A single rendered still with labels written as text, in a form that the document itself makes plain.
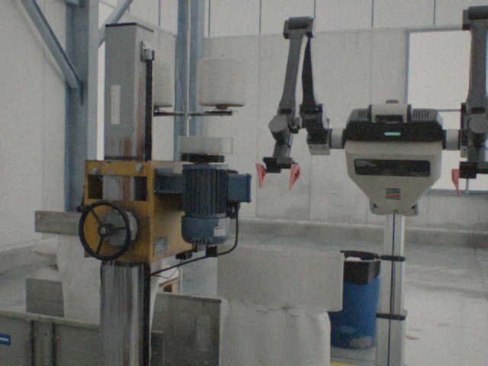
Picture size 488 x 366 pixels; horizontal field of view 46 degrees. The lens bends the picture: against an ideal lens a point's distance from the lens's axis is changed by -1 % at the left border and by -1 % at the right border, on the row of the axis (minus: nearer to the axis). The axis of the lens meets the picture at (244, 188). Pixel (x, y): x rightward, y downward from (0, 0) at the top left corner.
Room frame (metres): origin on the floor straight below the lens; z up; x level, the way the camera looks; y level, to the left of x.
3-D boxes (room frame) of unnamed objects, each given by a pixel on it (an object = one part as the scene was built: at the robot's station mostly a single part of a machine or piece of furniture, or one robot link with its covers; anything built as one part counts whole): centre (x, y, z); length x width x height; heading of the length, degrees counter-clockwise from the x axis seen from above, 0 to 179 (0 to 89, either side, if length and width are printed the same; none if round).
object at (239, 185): (1.83, 0.02, 1.25); 0.10 x 0.08 x 0.12; 5
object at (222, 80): (1.97, 0.08, 1.61); 0.17 x 0.17 x 0.17
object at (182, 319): (2.67, 0.59, 0.54); 1.05 x 0.02 x 0.41; 70
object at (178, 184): (1.82, 0.21, 1.27); 0.12 x 0.09 x 0.09; 160
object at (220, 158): (1.82, 0.12, 1.35); 0.12 x 0.12 x 0.04
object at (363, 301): (4.27, -0.82, 0.32); 0.51 x 0.48 x 0.65; 160
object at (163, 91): (2.05, 0.33, 1.61); 0.15 x 0.14 x 0.17; 70
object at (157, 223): (1.93, 0.34, 1.18); 0.34 x 0.25 x 0.31; 160
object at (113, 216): (1.75, 0.38, 1.14); 0.11 x 0.06 x 0.11; 70
